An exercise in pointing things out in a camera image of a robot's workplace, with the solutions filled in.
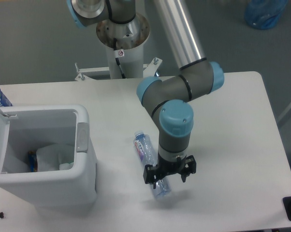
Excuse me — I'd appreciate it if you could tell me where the blue plastic bag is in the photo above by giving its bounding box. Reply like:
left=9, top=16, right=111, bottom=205
left=244, top=0, right=288, bottom=30

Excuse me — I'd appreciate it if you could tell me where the white trash can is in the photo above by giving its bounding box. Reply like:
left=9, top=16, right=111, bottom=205
left=0, top=104, right=97, bottom=207

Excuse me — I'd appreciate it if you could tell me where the colourful snack wrapper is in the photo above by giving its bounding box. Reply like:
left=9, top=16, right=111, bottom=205
left=28, top=151, right=38, bottom=172

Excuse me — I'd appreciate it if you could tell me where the clear plastic water bottle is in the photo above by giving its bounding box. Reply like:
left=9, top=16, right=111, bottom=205
left=133, top=130, right=171, bottom=199

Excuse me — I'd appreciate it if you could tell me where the white plastic bag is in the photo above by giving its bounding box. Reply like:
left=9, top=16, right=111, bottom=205
left=36, top=144, right=75, bottom=172

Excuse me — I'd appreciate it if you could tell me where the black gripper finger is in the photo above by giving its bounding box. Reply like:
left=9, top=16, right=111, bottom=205
left=179, top=155, right=197, bottom=183
left=143, top=164, right=160, bottom=189

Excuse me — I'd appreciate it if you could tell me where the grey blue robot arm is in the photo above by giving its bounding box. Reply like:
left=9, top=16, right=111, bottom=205
left=67, top=0, right=224, bottom=185

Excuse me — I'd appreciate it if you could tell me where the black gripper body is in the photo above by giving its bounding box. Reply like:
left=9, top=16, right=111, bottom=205
left=155, top=156, right=187, bottom=180

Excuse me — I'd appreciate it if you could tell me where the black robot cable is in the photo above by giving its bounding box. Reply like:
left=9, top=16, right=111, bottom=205
left=113, top=38, right=126, bottom=79

